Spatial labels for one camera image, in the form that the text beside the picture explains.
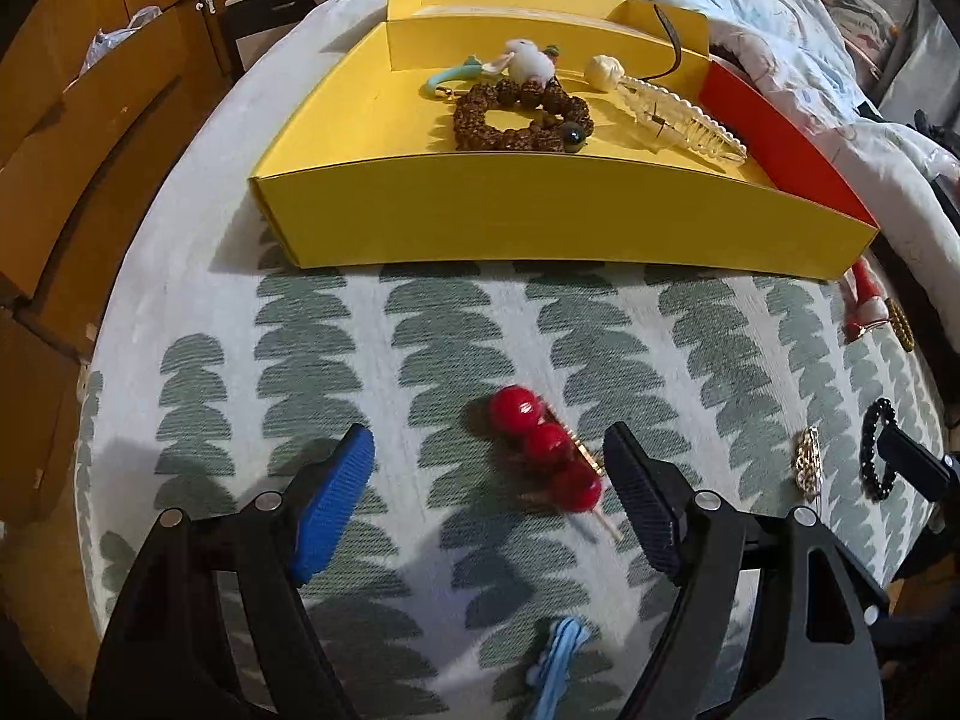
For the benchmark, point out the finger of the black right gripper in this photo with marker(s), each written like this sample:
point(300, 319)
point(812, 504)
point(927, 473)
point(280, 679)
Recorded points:
point(935, 478)

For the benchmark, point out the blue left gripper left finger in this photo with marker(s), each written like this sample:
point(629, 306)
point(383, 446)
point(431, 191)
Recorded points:
point(323, 496)

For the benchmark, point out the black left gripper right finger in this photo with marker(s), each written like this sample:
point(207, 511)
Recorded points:
point(657, 500)

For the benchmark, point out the red bead hair clip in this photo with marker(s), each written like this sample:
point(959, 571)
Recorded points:
point(573, 478)

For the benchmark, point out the gold chain hair clip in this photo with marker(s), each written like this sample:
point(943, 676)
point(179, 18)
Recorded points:
point(808, 464)

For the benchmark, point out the santa hat hair clip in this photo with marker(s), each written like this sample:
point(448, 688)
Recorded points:
point(865, 307)

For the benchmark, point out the blue fabric hair clip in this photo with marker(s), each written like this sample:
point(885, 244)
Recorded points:
point(547, 679)

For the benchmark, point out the green leaf patterned bedspread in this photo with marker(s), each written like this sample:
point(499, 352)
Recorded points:
point(220, 369)

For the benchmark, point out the pearl claw hair clip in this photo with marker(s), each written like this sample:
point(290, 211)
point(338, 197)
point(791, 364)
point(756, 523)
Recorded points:
point(665, 117)

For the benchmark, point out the yellow cardboard tray box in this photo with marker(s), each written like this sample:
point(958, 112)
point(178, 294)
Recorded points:
point(367, 170)

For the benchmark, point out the white plush bunny hair clip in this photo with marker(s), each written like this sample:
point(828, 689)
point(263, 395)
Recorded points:
point(522, 61)

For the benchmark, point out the teal hair band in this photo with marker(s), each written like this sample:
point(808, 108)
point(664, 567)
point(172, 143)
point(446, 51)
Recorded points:
point(445, 84)

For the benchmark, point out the black wrist watch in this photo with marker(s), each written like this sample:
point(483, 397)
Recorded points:
point(675, 44)

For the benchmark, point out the wooden wardrobe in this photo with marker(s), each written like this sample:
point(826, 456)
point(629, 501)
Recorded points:
point(82, 159)

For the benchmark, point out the white plastic bag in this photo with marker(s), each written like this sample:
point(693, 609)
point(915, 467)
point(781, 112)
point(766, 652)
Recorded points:
point(104, 42)

